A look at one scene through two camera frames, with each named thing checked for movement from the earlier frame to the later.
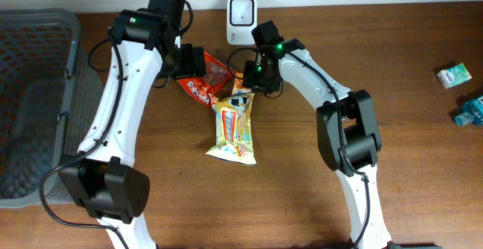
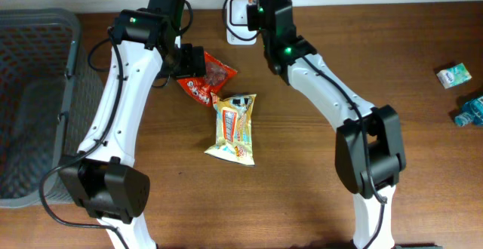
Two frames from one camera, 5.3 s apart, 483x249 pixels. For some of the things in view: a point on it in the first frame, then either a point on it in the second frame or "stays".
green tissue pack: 454,76 stays
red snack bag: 204,87 stays
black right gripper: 250,79 -> 258,12
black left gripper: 193,63 stays
